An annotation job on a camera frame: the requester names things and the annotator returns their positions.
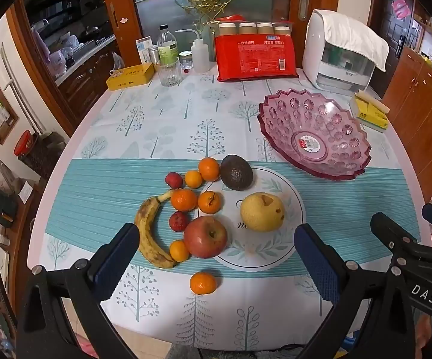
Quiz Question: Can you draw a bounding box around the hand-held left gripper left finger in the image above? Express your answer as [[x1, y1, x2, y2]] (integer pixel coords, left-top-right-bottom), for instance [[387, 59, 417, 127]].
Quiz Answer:
[[16, 222, 142, 359]]

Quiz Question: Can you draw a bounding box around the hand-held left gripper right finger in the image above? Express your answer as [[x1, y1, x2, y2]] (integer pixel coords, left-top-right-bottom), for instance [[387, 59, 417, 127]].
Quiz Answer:
[[294, 223, 416, 359]]

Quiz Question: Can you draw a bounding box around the spotted yellow banana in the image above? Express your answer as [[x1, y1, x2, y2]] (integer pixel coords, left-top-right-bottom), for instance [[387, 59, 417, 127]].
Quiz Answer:
[[134, 189, 180, 269]]

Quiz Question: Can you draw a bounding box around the small orange mandarin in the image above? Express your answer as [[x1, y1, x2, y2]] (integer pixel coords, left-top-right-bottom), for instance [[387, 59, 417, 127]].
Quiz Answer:
[[169, 240, 190, 263]]

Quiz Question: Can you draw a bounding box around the yellow pear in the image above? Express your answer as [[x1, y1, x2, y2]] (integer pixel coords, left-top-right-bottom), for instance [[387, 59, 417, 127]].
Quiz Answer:
[[240, 192, 285, 232]]

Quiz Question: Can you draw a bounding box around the wrinkled small red fruit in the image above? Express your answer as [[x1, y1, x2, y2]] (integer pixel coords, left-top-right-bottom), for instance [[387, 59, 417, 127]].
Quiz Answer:
[[169, 211, 190, 231]]

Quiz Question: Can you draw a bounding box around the red apple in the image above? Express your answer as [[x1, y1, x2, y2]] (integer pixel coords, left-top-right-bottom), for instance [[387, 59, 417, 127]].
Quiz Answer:
[[183, 215, 228, 259]]

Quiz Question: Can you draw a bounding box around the large orange mandarin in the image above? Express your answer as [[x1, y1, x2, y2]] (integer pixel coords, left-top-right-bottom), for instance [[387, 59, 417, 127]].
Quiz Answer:
[[170, 189, 198, 212]]

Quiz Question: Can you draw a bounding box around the smooth small red fruit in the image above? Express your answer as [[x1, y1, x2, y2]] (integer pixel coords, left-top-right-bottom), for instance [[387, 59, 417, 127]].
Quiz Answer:
[[164, 172, 184, 189]]

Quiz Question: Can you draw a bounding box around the orange mandarin with stem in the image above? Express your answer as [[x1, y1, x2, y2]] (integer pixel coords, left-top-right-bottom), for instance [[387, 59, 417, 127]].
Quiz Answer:
[[198, 191, 225, 215]]

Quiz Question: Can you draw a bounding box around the small yellowish mandarin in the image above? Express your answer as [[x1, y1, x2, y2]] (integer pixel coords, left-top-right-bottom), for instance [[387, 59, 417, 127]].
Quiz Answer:
[[184, 170, 204, 188]]

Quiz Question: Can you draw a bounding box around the dark avocado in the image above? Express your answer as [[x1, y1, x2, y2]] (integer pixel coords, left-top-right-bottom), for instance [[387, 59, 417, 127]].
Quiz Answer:
[[220, 154, 254, 191]]

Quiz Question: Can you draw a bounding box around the pink glass fruit bowl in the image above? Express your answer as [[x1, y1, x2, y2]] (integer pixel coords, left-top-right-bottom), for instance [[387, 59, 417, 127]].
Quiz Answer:
[[258, 88, 372, 182]]

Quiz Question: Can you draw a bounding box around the wooden side cabinet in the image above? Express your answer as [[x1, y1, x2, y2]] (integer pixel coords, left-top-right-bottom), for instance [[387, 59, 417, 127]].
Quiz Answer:
[[382, 34, 432, 203]]

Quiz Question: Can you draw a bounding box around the red lidded jar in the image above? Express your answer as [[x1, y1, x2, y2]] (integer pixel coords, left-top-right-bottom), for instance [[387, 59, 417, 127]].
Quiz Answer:
[[14, 130, 39, 158]]

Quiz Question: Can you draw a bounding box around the tree print tablecloth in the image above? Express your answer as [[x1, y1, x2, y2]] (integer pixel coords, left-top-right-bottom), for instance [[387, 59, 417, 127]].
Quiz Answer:
[[38, 60, 422, 352]]

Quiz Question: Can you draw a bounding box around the dark entrance door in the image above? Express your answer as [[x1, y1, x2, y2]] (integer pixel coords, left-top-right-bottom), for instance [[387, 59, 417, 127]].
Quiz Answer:
[[375, 0, 415, 83]]

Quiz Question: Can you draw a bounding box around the wooden kitchen counter cabinet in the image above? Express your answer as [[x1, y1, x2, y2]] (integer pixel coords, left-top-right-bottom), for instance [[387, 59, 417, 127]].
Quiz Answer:
[[57, 41, 121, 101]]

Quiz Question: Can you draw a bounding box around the yellow tin box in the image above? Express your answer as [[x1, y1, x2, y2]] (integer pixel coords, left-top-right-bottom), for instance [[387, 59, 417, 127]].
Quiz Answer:
[[106, 63, 154, 91]]

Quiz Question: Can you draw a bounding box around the white countertop appliance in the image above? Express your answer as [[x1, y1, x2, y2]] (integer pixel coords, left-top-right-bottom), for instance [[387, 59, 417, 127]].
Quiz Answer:
[[302, 9, 377, 92]]

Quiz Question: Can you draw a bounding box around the white towel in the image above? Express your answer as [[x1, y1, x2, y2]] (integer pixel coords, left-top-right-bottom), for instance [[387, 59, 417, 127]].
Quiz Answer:
[[321, 9, 389, 72]]

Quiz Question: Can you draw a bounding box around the clear drinking glass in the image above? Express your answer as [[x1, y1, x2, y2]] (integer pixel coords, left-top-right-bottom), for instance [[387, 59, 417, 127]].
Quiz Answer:
[[158, 57, 182, 86]]

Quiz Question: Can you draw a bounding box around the red door decoration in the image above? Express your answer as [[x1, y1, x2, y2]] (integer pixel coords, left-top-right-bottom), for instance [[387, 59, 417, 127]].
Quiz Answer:
[[393, 0, 413, 19]]

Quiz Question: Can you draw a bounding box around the pale purple container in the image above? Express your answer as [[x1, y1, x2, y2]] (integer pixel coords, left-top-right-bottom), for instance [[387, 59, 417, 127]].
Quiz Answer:
[[47, 48, 67, 77]]

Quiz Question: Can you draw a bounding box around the white and blue carton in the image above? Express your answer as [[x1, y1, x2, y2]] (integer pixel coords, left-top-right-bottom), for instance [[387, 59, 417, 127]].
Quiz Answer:
[[137, 36, 154, 64]]

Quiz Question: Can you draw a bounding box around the small glass jar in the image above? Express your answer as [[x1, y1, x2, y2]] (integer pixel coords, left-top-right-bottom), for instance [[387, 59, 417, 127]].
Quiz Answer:
[[179, 50, 194, 71]]

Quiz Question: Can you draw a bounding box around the red paper cup pack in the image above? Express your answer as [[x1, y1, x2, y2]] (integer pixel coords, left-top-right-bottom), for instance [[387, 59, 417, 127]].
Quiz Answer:
[[213, 15, 299, 82]]

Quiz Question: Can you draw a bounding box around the white squeeze bottle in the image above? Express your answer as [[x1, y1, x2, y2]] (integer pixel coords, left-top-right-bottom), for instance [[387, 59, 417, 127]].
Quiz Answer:
[[175, 29, 210, 72]]

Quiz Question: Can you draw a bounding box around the clear bottle with green label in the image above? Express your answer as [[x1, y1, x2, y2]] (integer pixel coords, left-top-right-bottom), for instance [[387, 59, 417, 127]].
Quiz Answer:
[[157, 25, 180, 66]]

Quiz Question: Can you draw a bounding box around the wooden framed glass door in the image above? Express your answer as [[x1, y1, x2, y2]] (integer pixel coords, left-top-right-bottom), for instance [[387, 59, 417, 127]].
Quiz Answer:
[[98, 0, 342, 64]]

